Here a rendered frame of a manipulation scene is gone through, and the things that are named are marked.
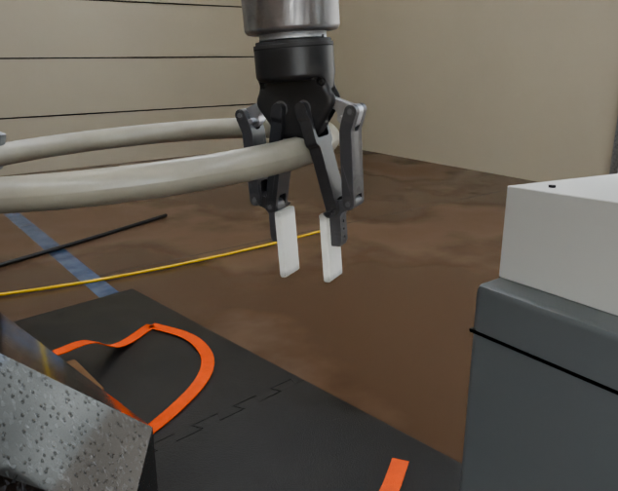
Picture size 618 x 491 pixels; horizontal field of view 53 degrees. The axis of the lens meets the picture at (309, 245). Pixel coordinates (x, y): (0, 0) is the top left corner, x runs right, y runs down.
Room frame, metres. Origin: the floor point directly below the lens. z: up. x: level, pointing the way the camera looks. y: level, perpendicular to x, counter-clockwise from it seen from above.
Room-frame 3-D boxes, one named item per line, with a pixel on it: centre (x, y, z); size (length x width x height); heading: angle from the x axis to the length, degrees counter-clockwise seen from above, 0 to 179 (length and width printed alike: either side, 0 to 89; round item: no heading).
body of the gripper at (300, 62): (0.61, 0.01, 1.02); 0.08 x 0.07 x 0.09; 62
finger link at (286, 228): (0.62, 0.02, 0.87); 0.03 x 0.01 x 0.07; 152
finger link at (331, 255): (0.60, -0.02, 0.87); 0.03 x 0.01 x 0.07; 152
